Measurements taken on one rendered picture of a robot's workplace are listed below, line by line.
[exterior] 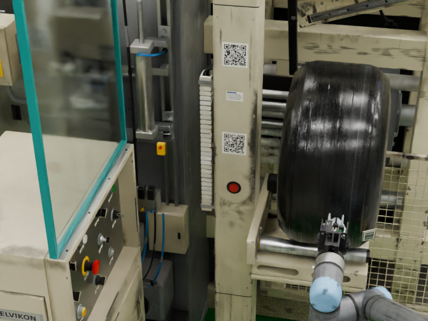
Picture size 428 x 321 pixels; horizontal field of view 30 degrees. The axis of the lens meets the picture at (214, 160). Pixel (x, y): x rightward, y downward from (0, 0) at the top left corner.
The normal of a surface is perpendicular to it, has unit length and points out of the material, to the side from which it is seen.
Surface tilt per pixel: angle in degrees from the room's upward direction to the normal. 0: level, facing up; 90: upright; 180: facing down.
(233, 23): 90
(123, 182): 90
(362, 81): 10
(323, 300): 90
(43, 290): 90
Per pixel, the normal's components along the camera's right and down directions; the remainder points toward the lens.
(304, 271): -0.21, 0.52
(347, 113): -0.12, -0.41
